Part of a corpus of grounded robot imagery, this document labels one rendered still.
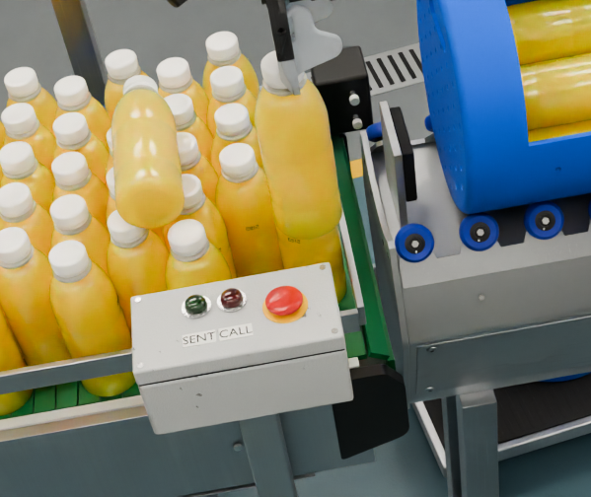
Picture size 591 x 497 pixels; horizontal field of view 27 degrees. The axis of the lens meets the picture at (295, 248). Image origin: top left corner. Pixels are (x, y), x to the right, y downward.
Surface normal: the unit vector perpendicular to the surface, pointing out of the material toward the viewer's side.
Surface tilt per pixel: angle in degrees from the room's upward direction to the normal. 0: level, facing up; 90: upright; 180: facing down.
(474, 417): 90
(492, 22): 28
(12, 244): 0
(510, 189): 105
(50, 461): 90
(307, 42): 82
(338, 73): 0
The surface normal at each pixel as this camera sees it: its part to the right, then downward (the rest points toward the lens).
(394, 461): -0.13, -0.70
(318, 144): 0.62, 0.49
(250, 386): 0.12, 0.69
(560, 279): 0.07, 0.42
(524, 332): 0.15, 0.90
